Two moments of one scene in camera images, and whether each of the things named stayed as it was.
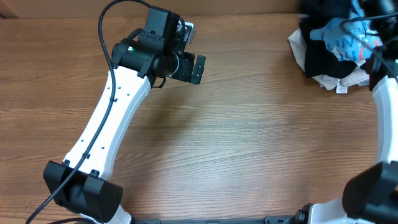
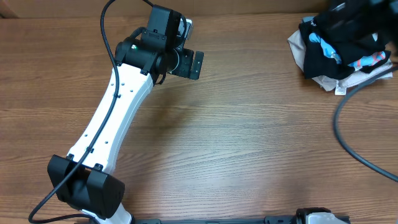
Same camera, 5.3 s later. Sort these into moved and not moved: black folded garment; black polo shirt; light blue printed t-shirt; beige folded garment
Moved: black polo shirt; light blue printed t-shirt
Not moved: black folded garment; beige folded garment
